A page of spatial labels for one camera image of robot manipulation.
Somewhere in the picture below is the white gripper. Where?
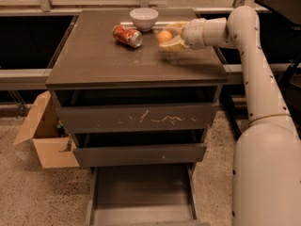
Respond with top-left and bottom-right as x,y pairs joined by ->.
159,19 -> 206,52

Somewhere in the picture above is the orange fruit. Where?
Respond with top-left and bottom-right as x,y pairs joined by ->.
157,30 -> 173,43

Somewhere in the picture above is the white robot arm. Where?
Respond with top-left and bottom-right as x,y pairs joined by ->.
159,6 -> 301,226

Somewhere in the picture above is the grey top drawer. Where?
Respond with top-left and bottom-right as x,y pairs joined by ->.
55,89 -> 219,135

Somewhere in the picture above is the grey drawer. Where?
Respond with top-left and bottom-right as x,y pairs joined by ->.
73,129 -> 207,168
55,89 -> 219,135
85,164 -> 211,226

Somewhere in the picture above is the grey drawer cabinet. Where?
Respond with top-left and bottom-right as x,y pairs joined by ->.
45,8 -> 230,226

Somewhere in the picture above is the grey middle drawer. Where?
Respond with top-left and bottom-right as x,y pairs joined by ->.
73,129 -> 207,168

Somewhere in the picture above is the grey bottom drawer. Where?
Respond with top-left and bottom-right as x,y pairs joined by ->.
85,164 -> 211,226

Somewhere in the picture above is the white bowl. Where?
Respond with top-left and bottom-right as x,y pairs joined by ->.
130,8 -> 159,31

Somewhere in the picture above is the crushed orange soda can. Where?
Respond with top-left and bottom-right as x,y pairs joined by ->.
112,24 -> 143,48

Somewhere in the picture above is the black side table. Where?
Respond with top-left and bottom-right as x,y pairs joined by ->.
255,0 -> 301,25

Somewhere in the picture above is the black office chair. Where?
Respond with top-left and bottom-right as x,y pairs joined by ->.
220,63 -> 301,139

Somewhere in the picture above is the brown cardboard box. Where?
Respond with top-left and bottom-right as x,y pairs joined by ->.
14,91 -> 79,169

